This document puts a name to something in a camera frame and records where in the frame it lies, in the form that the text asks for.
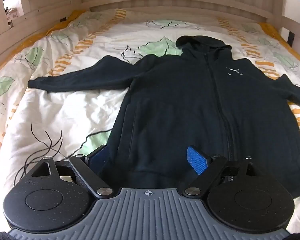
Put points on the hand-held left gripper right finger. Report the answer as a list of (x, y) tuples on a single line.
[(196, 160)]

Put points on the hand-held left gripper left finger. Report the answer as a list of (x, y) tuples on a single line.
[(98, 157)]

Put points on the dark navy zip hoodie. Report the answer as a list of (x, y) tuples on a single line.
[(177, 92)]

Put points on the white leaf-print duvet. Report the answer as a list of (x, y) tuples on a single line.
[(65, 110)]

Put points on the white patterned box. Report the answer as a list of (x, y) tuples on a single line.
[(11, 15)]

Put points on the pale wooden bed frame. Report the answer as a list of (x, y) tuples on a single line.
[(165, 2)]

